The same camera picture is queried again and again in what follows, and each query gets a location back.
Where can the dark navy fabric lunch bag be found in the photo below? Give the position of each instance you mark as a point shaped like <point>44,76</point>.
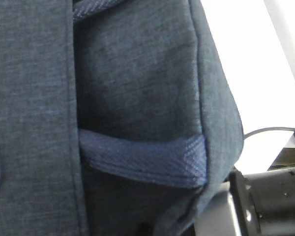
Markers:
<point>116,118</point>

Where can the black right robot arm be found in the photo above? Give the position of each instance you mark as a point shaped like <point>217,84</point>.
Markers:
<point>251,205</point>

